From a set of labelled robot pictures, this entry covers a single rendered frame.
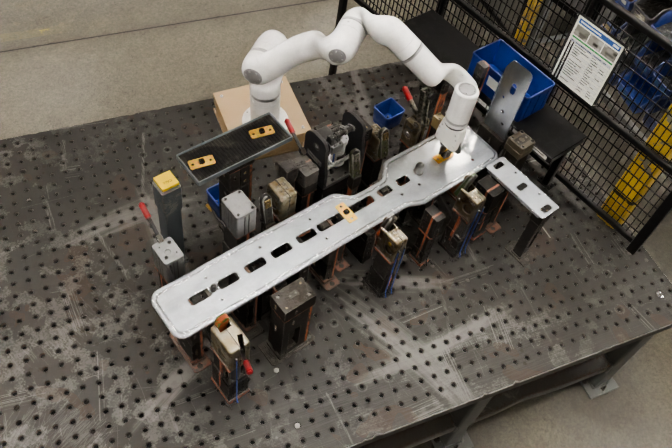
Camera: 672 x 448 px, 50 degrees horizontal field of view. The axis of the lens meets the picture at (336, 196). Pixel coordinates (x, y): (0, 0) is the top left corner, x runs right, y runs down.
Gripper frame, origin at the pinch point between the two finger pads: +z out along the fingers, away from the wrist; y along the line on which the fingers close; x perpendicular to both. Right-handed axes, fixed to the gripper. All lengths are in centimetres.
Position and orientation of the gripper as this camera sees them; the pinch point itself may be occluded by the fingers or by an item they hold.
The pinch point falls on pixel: (445, 151)
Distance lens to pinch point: 266.8
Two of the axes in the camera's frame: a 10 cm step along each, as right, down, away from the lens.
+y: 6.1, 6.7, -4.3
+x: 7.8, -4.3, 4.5
